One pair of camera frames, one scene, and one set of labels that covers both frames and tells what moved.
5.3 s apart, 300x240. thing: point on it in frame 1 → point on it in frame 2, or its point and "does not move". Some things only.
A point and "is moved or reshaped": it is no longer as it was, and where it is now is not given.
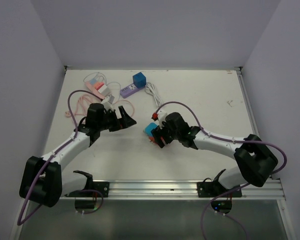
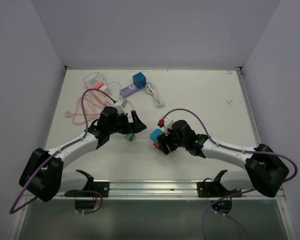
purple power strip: x=124 y=92 does not move
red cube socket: x=151 y=139 → x=157 y=146
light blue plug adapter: x=147 y=128 is moved or reshaped
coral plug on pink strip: x=98 y=85 does not move
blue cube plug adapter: x=139 y=80 does not move
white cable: x=150 y=89 does not move
